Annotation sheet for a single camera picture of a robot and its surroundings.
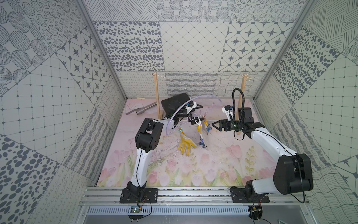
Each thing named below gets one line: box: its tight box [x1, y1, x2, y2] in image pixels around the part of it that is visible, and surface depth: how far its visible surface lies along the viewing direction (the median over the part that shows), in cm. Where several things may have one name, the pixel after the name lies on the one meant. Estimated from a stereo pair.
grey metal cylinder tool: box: [125, 101, 158, 116], surface depth 112 cm
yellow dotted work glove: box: [177, 131, 197, 157], surface depth 92 cm
